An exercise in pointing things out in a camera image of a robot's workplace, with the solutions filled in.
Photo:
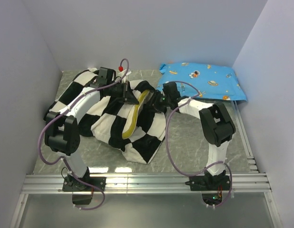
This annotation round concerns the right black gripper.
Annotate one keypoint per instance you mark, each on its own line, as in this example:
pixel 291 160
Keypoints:
pixel 157 95

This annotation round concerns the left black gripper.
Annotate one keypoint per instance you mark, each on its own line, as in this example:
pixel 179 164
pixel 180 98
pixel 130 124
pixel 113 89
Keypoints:
pixel 128 95

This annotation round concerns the cream yellow pillow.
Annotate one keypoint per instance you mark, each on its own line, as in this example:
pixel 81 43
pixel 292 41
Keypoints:
pixel 132 112

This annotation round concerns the black white checkered pillowcase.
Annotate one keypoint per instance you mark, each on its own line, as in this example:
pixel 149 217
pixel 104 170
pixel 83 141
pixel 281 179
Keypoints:
pixel 105 121

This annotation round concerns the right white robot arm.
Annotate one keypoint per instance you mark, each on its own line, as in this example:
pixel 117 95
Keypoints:
pixel 217 126

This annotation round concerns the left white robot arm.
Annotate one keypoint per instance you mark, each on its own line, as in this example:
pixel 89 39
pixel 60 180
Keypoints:
pixel 61 133

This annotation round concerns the blue space print pillow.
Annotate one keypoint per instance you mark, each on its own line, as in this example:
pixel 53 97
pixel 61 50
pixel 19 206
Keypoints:
pixel 212 81

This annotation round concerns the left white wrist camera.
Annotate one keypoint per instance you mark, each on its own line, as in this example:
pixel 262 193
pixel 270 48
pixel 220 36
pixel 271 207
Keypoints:
pixel 123 75

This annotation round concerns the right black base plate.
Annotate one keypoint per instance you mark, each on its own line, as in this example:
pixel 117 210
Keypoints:
pixel 209 183

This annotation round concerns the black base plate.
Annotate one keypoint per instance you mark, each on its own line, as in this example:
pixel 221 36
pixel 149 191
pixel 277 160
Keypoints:
pixel 72 185
pixel 209 183

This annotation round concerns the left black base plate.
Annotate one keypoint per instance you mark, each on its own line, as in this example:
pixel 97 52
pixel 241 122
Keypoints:
pixel 72 185

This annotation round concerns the aluminium mounting rail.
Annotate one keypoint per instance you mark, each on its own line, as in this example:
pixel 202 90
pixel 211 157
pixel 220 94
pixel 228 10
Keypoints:
pixel 156 183

